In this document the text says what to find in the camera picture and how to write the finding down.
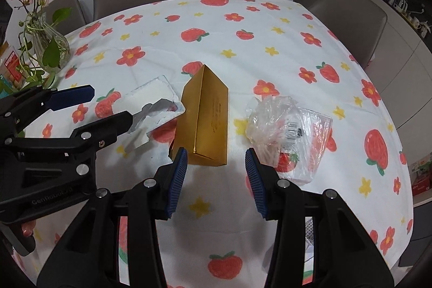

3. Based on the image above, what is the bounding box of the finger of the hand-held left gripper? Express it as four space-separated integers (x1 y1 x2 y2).
0 84 96 140
7 111 134 162

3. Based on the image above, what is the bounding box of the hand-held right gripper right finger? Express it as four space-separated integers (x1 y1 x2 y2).
245 148 395 288

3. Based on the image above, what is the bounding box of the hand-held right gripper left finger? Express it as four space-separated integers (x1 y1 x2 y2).
35 147 188 288

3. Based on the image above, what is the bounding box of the white torn foam wrapper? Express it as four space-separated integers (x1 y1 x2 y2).
120 75 186 157

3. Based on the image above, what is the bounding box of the gold cardboard box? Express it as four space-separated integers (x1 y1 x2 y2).
169 64 229 168

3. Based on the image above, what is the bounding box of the person's left hand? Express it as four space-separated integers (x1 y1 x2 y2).
20 220 36 239

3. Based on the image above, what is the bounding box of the red and yellow packet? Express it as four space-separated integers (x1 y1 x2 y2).
0 42 26 93

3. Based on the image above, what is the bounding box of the clear plastic bag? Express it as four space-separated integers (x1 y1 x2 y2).
246 96 334 186

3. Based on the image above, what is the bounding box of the white flower print tablecloth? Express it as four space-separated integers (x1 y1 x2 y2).
13 0 414 288

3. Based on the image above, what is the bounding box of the red cardboard box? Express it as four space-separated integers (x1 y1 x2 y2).
408 156 432 196

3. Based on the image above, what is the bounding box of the white kitchen counter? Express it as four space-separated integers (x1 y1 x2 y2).
364 0 432 131

